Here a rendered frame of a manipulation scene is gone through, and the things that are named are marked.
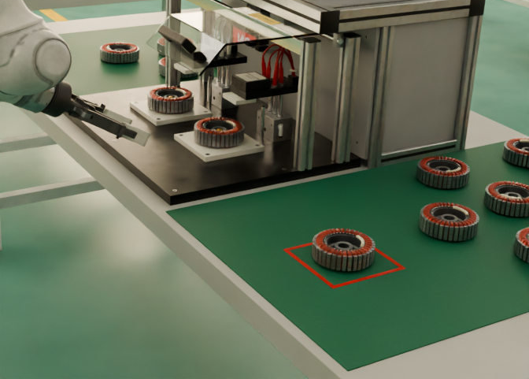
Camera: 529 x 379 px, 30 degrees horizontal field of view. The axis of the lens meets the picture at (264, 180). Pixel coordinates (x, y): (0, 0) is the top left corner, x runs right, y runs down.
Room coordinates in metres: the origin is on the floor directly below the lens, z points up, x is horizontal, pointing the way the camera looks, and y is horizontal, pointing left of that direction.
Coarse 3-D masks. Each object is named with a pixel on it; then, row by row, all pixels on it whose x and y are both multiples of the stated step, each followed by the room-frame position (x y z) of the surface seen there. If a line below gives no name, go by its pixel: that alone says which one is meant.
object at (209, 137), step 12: (204, 120) 2.08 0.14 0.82; (216, 120) 2.09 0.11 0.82; (228, 120) 2.09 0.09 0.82; (204, 132) 2.02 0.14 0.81; (216, 132) 2.02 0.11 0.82; (228, 132) 2.02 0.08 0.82; (240, 132) 2.03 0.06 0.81; (204, 144) 2.01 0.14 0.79; (216, 144) 2.00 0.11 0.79; (228, 144) 2.01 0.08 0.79
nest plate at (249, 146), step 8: (176, 136) 2.07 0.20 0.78; (184, 136) 2.07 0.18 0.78; (192, 136) 2.07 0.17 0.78; (248, 136) 2.09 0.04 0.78; (184, 144) 2.04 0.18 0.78; (192, 144) 2.02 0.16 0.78; (200, 144) 2.03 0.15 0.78; (240, 144) 2.04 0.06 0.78; (248, 144) 2.04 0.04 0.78; (256, 144) 2.04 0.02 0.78; (192, 152) 2.01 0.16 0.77; (200, 152) 1.98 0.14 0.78; (208, 152) 1.98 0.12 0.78; (216, 152) 1.99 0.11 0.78; (224, 152) 1.99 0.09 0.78; (232, 152) 1.99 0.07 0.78; (240, 152) 2.00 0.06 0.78; (248, 152) 2.01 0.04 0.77; (256, 152) 2.02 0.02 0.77; (208, 160) 1.96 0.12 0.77
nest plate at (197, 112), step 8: (136, 104) 2.27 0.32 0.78; (144, 104) 2.27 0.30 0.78; (144, 112) 2.22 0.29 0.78; (152, 112) 2.22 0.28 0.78; (160, 112) 2.22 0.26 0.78; (184, 112) 2.23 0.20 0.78; (192, 112) 2.23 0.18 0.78; (200, 112) 2.24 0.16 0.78; (208, 112) 2.24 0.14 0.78; (152, 120) 2.18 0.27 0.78; (160, 120) 2.17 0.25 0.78; (168, 120) 2.18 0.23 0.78; (176, 120) 2.19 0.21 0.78; (184, 120) 2.20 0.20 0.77
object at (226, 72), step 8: (224, 56) 2.33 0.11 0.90; (232, 56) 2.33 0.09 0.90; (240, 56) 2.33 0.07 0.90; (176, 64) 2.30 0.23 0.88; (216, 64) 2.29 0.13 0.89; (224, 64) 2.30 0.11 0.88; (232, 64) 2.31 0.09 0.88; (184, 72) 2.25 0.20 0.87; (192, 72) 2.26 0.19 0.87; (224, 72) 2.34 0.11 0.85; (224, 80) 2.34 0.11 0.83
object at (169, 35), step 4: (160, 28) 1.96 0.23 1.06; (164, 28) 1.95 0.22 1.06; (168, 28) 1.94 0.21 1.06; (160, 32) 1.95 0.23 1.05; (164, 32) 1.94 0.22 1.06; (168, 32) 1.93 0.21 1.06; (172, 32) 1.92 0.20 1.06; (176, 32) 1.91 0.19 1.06; (164, 36) 1.95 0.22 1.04; (168, 36) 1.92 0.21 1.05; (172, 36) 1.91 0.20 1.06; (176, 36) 1.90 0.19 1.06; (180, 36) 1.89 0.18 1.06; (184, 36) 1.89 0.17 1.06; (168, 40) 1.96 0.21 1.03; (172, 40) 1.90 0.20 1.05; (176, 40) 1.89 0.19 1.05; (180, 40) 1.88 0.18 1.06; (184, 40) 1.87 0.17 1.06; (188, 40) 1.88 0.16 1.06; (180, 44) 1.87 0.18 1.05; (184, 44) 1.87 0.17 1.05; (188, 44) 1.88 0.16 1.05; (192, 44) 1.88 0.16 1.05; (184, 48) 1.88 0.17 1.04; (188, 48) 1.88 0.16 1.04; (192, 48) 1.88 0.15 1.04; (196, 48) 1.89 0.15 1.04; (188, 52) 1.88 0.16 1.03; (192, 52) 1.88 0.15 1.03
